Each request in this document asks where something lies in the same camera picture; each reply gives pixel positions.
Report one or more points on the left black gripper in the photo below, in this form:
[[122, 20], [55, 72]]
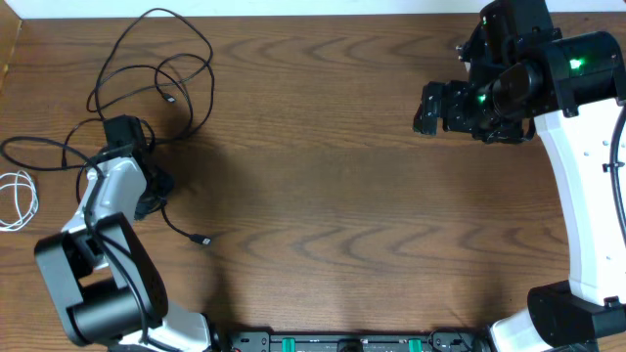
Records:
[[164, 179]]

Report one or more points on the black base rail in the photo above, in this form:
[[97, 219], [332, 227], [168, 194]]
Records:
[[434, 341]]

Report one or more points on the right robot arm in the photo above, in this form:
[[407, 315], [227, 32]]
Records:
[[527, 80]]

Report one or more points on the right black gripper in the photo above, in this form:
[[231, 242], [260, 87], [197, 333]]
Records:
[[455, 94]]

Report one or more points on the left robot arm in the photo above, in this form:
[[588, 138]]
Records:
[[103, 284]]

